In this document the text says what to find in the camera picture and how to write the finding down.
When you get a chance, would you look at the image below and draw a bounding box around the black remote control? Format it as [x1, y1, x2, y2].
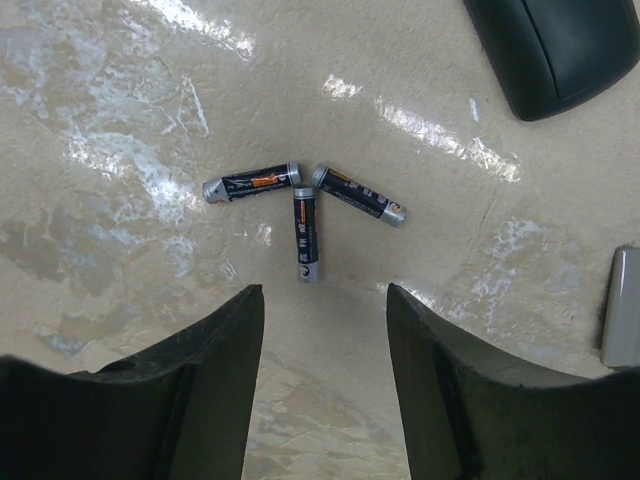
[464, 0, 639, 122]

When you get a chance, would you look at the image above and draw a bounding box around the black AAA battery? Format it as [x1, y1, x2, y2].
[293, 186, 320, 283]
[311, 164, 407, 228]
[202, 162, 302, 205]

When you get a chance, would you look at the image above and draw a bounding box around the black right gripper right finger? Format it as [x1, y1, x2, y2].
[387, 284, 639, 479]

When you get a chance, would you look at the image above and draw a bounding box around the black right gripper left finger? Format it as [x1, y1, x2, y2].
[1, 285, 264, 479]

